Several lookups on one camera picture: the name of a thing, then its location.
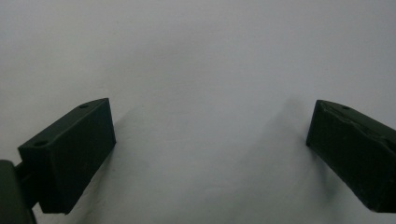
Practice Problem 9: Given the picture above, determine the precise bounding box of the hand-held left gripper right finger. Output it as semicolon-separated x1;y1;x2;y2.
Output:
305;99;396;214

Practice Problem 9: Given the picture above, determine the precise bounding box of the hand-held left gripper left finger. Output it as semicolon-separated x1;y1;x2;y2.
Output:
17;97;117;215

